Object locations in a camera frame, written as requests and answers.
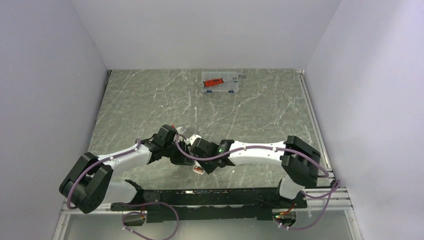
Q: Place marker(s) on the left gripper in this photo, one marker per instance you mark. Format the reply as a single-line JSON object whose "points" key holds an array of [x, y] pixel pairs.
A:
{"points": [[182, 159]]}

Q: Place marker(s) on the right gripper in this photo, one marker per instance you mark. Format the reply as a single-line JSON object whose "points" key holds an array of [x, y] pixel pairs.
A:
{"points": [[208, 169]]}

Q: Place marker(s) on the white remote control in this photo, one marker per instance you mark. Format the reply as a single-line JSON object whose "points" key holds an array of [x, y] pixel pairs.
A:
{"points": [[197, 168]]}

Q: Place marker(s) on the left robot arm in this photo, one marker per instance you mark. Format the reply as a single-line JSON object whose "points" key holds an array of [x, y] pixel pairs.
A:
{"points": [[89, 183]]}

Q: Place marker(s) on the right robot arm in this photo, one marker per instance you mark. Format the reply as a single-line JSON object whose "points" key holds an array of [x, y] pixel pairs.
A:
{"points": [[299, 160]]}

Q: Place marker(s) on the clear plastic organizer box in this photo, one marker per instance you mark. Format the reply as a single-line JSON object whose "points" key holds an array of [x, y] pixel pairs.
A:
{"points": [[222, 88]]}

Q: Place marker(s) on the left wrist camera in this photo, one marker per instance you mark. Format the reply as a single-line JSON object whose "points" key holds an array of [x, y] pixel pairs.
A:
{"points": [[182, 130]]}

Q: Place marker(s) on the black base frame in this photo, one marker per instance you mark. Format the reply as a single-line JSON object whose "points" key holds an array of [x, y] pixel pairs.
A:
{"points": [[259, 203]]}

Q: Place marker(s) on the aluminium rail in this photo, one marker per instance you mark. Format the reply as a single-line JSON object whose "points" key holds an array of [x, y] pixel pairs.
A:
{"points": [[322, 147]]}

